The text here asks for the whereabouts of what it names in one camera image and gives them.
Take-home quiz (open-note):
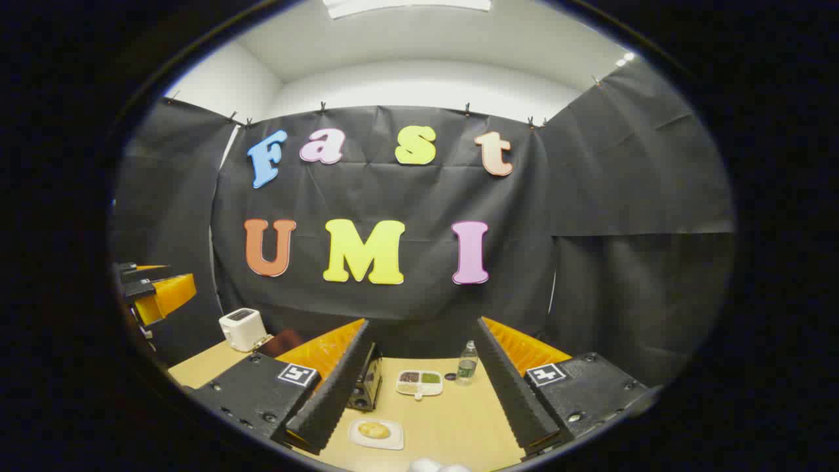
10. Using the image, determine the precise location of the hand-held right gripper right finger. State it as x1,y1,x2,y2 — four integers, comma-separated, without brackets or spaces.
473,317,656,460

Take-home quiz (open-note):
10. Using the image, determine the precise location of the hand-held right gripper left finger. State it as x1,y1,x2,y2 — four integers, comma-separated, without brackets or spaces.
190,318,376,456

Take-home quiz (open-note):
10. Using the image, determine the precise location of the black electric oven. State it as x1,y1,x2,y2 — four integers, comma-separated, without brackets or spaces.
256,330,385,412

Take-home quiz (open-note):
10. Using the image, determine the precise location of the clear plastic water bottle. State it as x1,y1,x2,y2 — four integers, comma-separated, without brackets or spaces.
456,340,479,386

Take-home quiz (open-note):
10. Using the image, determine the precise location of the white rectangular plate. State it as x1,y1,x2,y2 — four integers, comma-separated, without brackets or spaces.
347,418,405,451

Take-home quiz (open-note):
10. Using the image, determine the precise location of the white divided plate with grains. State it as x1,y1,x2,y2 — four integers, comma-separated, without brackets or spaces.
395,369,444,401

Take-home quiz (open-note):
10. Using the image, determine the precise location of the white toaster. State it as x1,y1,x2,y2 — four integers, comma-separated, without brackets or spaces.
218,307,268,353

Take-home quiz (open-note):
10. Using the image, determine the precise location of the black backdrop cloth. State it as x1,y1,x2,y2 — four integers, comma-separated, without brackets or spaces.
110,56,736,387

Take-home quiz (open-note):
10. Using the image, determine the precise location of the long ceiling light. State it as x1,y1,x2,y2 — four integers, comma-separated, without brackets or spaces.
322,0,492,19

